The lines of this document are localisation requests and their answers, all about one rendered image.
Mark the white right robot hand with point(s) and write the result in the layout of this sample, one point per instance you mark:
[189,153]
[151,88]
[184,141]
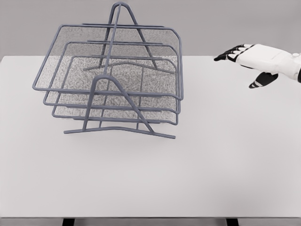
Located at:
[258,57]

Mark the large grey mesh tray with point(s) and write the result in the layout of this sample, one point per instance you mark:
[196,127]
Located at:
[70,42]

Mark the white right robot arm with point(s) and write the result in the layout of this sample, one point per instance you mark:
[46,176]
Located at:
[296,68]

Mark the medium grey mesh tray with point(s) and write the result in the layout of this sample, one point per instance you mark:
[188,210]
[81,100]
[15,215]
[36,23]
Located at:
[75,99]

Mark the small grey mesh tray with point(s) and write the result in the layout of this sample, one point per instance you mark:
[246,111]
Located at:
[77,111]

